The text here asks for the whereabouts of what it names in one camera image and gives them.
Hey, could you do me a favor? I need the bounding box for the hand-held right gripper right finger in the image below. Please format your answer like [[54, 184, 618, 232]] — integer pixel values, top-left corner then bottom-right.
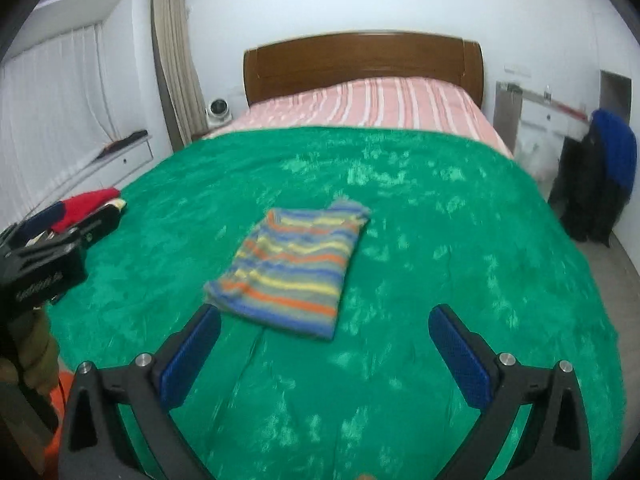
[[428, 304, 593, 480]]

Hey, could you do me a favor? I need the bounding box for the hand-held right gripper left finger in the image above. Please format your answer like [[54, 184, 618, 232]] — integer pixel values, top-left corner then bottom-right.
[[57, 303, 222, 480]]

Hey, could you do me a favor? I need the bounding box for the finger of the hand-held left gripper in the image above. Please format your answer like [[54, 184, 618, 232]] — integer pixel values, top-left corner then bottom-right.
[[0, 202, 68, 256], [50, 209, 125, 248]]

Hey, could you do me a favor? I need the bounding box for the striped knit sweater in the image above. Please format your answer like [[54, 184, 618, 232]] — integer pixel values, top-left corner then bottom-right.
[[202, 199, 372, 342]]

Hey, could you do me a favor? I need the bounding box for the person's left hand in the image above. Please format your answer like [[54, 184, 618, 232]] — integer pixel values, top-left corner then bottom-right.
[[10, 310, 62, 396]]

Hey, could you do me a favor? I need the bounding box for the red knit garment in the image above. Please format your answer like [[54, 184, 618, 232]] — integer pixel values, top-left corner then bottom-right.
[[50, 187, 121, 233]]

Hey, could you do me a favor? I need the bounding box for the white drawer shelf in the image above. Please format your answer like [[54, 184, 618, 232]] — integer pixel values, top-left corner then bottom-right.
[[75, 132, 153, 181]]

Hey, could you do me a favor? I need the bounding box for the green floral bedspread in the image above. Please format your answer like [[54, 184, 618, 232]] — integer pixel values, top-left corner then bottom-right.
[[45, 126, 626, 480]]

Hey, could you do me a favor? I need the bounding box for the small white fan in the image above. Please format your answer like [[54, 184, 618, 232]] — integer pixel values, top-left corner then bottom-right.
[[205, 97, 233, 128]]

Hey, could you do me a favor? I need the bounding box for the person's orange clothing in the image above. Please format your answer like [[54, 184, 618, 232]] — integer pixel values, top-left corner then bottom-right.
[[42, 370, 76, 480]]

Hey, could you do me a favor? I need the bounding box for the beige curtain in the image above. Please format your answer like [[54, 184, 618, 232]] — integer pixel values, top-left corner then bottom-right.
[[151, 0, 210, 151]]

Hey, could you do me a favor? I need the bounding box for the black puffer jacket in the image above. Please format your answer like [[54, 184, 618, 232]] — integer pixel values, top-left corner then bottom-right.
[[548, 125, 626, 246]]

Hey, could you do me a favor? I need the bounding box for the clear plastic bag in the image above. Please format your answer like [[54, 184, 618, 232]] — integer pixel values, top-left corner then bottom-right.
[[515, 135, 556, 181]]

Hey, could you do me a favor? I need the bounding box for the white desk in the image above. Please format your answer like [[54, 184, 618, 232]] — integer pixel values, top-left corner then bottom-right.
[[494, 80, 588, 141]]

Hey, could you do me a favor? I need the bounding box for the blue garment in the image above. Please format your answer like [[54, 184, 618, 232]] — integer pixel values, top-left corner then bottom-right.
[[591, 108, 638, 191]]

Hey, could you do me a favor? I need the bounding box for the pink striped bed sheet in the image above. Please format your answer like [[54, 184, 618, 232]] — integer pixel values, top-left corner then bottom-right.
[[202, 77, 513, 158]]

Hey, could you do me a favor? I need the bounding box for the wooden headboard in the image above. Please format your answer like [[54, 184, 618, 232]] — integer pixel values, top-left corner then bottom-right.
[[243, 31, 485, 109]]

